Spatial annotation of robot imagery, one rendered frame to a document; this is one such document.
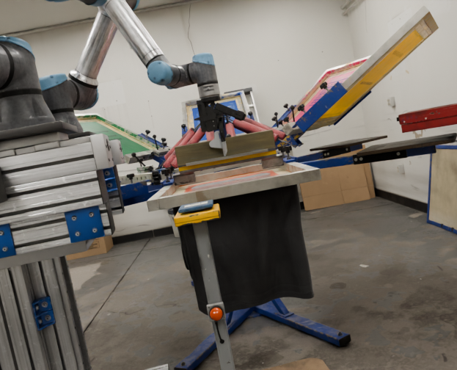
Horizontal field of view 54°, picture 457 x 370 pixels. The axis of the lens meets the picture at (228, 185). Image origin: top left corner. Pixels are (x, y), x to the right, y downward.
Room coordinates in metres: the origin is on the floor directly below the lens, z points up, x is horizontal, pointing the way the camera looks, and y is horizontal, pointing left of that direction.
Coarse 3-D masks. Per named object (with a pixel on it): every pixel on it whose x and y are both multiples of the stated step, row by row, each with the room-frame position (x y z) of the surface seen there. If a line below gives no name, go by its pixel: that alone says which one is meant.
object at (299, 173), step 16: (208, 176) 2.23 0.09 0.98; (224, 176) 2.23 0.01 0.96; (272, 176) 1.51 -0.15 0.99; (288, 176) 1.49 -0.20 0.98; (304, 176) 1.49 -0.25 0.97; (320, 176) 1.49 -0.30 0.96; (160, 192) 1.69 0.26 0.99; (192, 192) 1.48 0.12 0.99; (208, 192) 1.48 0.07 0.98; (224, 192) 1.48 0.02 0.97; (240, 192) 1.48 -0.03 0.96; (160, 208) 1.48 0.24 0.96
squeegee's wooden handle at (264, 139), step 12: (264, 132) 1.62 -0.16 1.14; (192, 144) 1.62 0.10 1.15; (204, 144) 1.62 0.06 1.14; (228, 144) 1.62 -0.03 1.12; (240, 144) 1.62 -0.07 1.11; (252, 144) 1.62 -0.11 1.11; (264, 144) 1.62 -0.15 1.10; (180, 156) 1.61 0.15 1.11; (192, 156) 1.61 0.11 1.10; (204, 156) 1.62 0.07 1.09; (216, 156) 1.62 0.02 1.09
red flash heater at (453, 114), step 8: (448, 104) 2.41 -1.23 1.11; (456, 104) 2.05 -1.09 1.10; (408, 112) 2.29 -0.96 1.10; (416, 112) 2.14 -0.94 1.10; (424, 112) 2.12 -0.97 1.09; (432, 112) 2.11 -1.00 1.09; (440, 112) 2.09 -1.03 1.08; (448, 112) 2.07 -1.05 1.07; (456, 112) 2.06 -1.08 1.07; (400, 120) 2.18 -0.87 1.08; (408, 120) 2.16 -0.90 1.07; (416, 120) 2.14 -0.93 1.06; (424, 120) 2.13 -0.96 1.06; (432, 120) 2.11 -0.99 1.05; (440, 120) 2.10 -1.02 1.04; (448, 120) 2.08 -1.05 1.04; (456, 120) 2.06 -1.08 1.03; (408, 128) 2.17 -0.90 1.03; (416, 128) 2.15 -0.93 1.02; (424, 128) 2.13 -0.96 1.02
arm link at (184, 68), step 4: (188, 64) 1.63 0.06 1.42; (180, 68) 1.60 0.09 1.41; (184, 68) 1.62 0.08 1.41; (188, 68) 1.61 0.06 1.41; (180, 72) 1.58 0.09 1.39; (184, 72) 1.61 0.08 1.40; (188, 72) 1.61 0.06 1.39; (180, 76) 1.58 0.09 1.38; (184, 76) 1.61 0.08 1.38; (188, 76) 1.61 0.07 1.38; (180, 80) 1.59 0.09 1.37; (184, 80) 1.62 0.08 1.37; (188, 80) 1.62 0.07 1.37; (176, 84) 1.59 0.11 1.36; (180, 84) 1.62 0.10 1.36; (184, 84) 1.64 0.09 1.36; (188, 84) 1.64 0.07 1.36; (168, 88) 1.67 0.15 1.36; (172, 88) 1.66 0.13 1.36; (176, 88) 1.67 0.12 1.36
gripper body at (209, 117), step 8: (216, 96) 1.60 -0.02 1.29; (200, 104) 1.64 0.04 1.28; (200, 112) 1.63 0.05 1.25; (208, 112) 1.62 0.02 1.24; (216, 112) 1.61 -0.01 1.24; (200, 120) 1.59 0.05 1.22; (208, 120) 1.60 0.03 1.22; (216, 120) 1.60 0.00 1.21; (208, 128) 1.60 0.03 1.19; (216, 128) 1.60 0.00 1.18
